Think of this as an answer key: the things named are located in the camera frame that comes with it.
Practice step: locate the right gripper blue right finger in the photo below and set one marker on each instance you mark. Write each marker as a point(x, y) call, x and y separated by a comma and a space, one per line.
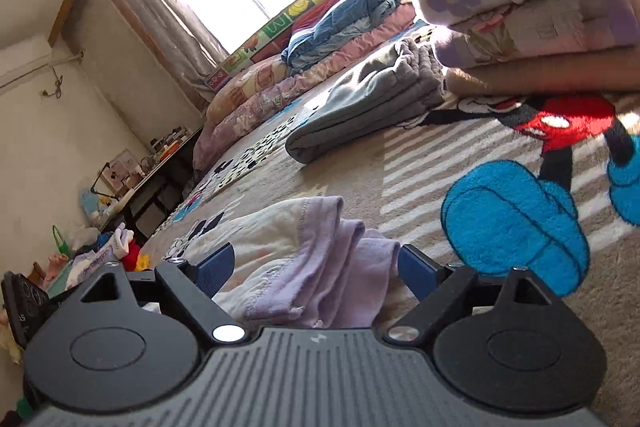
point(442, 292)

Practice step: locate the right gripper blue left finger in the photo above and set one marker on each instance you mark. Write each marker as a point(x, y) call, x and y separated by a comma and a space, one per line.
point(186, 294)

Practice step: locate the white floral lilac-trimmed pyjama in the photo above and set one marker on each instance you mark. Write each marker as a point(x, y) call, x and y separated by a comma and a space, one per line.
point(299, 262)

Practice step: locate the folded yellow knit sweater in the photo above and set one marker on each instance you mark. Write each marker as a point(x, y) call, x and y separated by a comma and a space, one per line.
point(143, 263)

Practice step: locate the folded red knit sweater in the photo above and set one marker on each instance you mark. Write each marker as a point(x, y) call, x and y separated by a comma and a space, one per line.
point(130, 260)

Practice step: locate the dark cluttered side table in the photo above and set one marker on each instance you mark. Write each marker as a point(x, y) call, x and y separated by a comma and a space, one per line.
point(144, 208)

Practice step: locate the pink floral quilt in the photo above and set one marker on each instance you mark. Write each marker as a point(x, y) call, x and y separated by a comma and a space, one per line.
point(217, 137)

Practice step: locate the beige cartoon mouse blanket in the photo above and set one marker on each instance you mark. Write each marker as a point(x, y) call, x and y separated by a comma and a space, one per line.
point(535, 161)

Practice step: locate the folded grey garment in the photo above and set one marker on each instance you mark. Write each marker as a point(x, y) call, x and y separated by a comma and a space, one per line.
point(398, 83)

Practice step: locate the grey window curtain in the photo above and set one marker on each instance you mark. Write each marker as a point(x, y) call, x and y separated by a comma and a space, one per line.
point(189, 49)

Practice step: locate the blue quilted blanket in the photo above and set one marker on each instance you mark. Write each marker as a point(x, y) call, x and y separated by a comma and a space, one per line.
point(343, 21)

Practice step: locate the colourful alphabet play mat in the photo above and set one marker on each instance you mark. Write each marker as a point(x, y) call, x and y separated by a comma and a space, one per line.
point(269, 40)

